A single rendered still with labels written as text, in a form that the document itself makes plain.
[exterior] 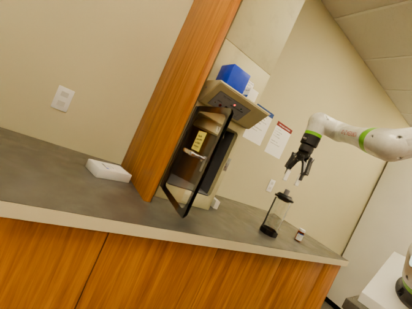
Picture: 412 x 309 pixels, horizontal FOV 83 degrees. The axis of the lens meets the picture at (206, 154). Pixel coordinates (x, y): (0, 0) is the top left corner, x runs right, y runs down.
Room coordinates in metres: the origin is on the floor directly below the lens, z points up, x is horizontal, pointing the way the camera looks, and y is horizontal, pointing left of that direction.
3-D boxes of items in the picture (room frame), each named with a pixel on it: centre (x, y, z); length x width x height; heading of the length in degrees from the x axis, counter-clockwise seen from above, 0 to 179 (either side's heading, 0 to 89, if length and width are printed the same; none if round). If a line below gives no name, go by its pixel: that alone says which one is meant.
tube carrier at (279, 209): (1.29, -0.50, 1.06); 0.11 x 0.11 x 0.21
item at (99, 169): (1.03, 0.36, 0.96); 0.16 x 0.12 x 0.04; 141
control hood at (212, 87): (1.07, -0.03, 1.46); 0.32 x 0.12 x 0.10; 124
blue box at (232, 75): (1.03, 0.03, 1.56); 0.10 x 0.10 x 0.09; 34
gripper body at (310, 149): (1.30, -0.49, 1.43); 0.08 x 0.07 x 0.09; 32
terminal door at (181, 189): (0.89, 0.05, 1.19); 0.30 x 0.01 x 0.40; 27
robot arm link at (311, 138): (1.29, -0.49, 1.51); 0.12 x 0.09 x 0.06; 122
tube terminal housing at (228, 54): (1.22, 0.07, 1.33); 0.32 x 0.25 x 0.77; 124
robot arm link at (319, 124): (1.30, -0.50, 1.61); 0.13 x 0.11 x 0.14; 89
